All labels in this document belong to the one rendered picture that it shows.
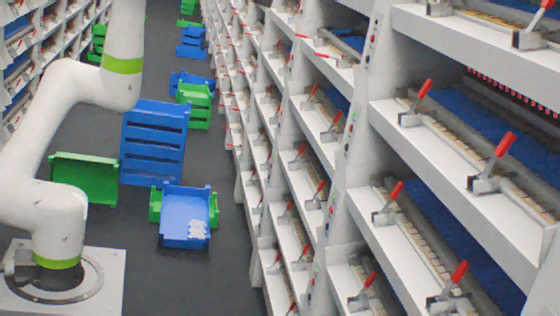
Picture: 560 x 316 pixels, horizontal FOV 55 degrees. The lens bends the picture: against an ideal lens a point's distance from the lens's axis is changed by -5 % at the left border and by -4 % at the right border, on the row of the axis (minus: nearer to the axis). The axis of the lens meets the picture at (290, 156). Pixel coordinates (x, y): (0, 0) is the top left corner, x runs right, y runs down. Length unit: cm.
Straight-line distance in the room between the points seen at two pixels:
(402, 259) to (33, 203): 87
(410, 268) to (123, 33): 99
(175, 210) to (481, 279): 173
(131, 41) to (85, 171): 112
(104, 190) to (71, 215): 121
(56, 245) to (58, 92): 44
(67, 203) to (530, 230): 104
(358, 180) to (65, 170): 168
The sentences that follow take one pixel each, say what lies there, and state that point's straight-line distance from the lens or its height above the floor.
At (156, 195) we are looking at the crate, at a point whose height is 3.
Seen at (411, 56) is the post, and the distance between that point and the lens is 113.
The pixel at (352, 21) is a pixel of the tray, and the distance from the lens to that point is 181.
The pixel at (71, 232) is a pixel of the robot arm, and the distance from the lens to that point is 142.
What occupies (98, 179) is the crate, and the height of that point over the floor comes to 9.
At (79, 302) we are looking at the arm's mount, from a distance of 147.
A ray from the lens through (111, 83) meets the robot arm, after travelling 159.
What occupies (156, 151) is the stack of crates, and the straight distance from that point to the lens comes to 269.
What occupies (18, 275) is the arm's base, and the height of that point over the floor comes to 34.
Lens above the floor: 119
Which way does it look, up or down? 20 degrees down
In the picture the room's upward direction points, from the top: 12 degrees clockwise
